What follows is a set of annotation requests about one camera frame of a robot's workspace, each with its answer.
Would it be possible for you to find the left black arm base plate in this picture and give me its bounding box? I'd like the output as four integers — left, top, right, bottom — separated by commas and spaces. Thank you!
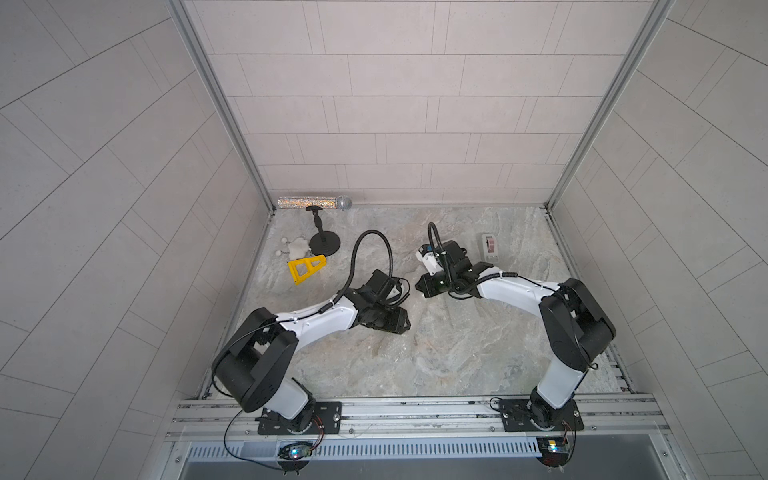
258, 401, 343, 435

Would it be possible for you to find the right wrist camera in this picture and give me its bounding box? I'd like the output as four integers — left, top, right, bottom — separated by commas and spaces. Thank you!
416, 239, 490, 280

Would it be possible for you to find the left small circuit board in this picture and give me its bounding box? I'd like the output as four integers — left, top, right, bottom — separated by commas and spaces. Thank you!
278, 442, 314, 462

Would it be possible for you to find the right small circuit board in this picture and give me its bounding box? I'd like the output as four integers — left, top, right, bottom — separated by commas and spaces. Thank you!
537, 437, 572, 468

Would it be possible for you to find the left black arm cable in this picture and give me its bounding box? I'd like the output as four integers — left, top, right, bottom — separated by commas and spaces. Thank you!
335, 229, 395, 301

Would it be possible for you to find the silver glitter ball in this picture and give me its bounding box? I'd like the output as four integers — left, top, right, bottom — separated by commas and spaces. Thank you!
334, 195, 353, 211

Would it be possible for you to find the black round base stand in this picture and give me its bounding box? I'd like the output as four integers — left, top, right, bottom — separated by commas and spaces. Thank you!
305, 205, 341, 256

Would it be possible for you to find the yellow plastic triangular frame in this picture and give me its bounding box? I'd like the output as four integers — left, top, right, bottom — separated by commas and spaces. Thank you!
288, 255, 327, 285

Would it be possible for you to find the small circuit board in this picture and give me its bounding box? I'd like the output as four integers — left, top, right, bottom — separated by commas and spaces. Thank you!
278, 442, 314, 462
537, 437, 572, 468

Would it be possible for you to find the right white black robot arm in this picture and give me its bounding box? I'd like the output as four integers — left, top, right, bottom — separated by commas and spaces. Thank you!
416, 265, 616, 431

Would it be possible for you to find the aluminium mounting rail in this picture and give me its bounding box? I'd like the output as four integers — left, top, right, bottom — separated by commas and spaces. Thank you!
162, 393, 670, 441

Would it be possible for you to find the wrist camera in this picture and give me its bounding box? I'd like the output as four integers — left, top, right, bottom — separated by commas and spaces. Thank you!
416, 239, 490, 280
360, 270, 410, 306

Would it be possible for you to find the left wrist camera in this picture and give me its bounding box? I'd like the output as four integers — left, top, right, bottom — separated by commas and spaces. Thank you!
360, 270, 410, 306

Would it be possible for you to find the tape dispenser with red roll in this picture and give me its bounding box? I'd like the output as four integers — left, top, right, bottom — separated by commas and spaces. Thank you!
480, 233, 499, 264

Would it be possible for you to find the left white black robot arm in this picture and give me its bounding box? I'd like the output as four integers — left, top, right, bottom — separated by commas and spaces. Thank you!
211, 297, 411, 433

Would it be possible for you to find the glittery silver strip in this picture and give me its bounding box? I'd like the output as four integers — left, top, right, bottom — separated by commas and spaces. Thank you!
277, 196, 337, 209

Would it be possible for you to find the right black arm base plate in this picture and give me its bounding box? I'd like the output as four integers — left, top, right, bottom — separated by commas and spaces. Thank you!
491, 399, 584, 432

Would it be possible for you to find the white plastic toy figure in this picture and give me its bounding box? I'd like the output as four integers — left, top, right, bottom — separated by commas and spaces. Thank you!
275, 237, 311, 261

